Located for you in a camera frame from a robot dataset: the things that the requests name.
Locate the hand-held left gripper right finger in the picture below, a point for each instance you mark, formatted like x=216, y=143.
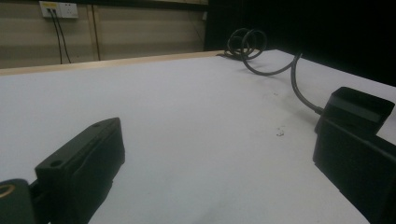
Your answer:
x=358, y=168

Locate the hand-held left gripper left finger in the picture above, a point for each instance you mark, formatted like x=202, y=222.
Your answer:
x=81, y=168

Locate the small white crumb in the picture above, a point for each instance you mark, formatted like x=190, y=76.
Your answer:
x=280, y=132

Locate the black curtain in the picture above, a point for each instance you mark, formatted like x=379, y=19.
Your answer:
x=311, y=28

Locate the plain white wall socket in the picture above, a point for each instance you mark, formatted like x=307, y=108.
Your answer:
x=69, y=10

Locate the white wall socket yellow label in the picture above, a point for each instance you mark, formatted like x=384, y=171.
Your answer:
x=49, y=6

